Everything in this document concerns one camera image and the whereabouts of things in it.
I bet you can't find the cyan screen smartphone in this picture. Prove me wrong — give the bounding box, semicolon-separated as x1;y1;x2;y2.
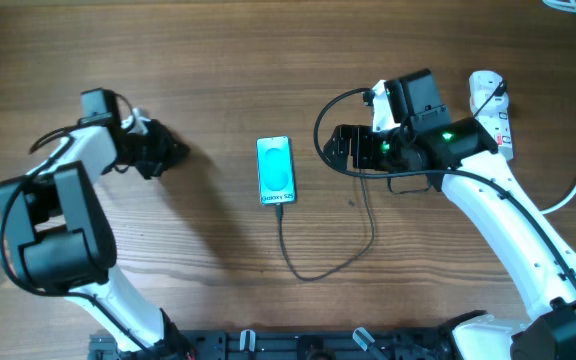
256;136;296;206

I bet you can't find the black usb charging cable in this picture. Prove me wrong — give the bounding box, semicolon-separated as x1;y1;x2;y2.
273;79;508;283

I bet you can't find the white power strip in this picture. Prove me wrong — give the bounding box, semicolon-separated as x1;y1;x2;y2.
469;70;514;161

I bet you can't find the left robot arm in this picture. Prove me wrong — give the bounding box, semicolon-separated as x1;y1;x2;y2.
0;88;197;359

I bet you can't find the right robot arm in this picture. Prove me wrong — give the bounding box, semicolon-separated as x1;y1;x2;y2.
315;69;576;359

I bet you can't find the white charger plug adapter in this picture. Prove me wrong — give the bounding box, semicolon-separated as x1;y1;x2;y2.
470;85;509;115

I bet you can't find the black left camera cable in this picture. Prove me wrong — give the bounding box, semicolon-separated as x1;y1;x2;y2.
0;124;154;359

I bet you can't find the black camera cable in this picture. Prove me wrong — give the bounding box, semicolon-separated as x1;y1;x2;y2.
312;87;576;351
0;124;154;359

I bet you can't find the black right camera cable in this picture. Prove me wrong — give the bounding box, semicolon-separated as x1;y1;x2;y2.
312;87;576;351

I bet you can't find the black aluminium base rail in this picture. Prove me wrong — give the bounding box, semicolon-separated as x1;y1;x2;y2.
88;326;461;360

